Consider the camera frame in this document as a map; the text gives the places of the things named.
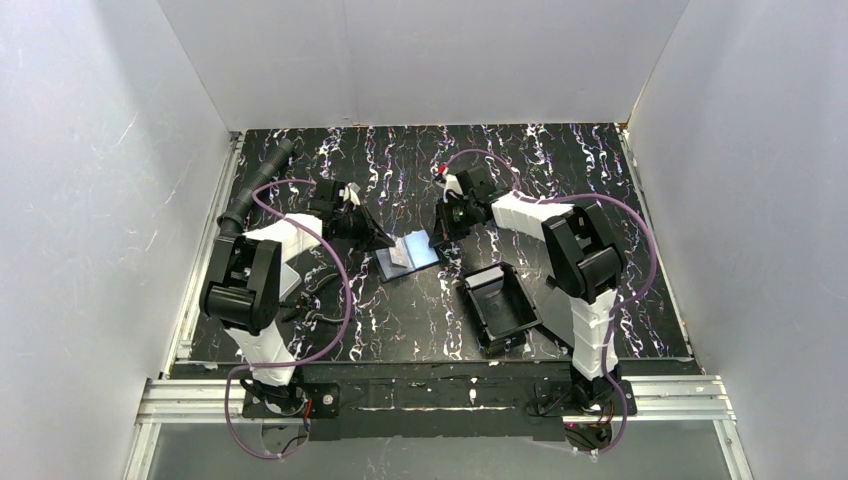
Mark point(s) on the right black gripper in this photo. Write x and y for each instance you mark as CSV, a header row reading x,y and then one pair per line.
x,y
451,220

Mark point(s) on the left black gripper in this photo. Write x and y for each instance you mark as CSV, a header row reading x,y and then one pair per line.
x,y
357,225

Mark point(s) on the white credit card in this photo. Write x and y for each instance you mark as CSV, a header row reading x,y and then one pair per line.
x,y
399,256

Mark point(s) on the black plastic tray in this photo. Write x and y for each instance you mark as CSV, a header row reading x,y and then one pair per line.
x,y
503,313

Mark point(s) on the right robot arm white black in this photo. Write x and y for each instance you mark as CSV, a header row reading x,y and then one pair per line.
x,y
587,262

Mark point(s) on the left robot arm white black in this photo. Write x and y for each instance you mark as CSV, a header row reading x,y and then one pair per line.
x,y
242,287

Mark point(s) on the grey flat card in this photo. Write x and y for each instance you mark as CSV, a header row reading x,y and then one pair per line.
x,y
290,280

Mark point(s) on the black pliers tool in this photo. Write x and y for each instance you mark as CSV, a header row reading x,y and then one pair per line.
x,y
305,306

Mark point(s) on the black tray lid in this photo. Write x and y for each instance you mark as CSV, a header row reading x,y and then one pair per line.
x,y
554,308

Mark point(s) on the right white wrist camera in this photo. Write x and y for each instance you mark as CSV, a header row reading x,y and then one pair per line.
x,y
449,183

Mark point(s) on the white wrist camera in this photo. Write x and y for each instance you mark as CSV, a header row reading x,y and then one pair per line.
x,y
449,183
350,194

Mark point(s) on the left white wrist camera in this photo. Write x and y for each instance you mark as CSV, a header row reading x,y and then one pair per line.
x,y
350,194

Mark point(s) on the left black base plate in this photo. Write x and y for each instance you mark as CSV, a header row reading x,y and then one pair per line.
x,y
291,401

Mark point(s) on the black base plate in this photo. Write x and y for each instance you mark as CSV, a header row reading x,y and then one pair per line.
x,y
557,398
291,401

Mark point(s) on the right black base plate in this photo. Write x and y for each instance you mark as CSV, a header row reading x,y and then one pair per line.
x,y
557,398

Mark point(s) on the aluminium frame rail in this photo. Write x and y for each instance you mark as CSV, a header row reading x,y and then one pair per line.
x,y
452,406

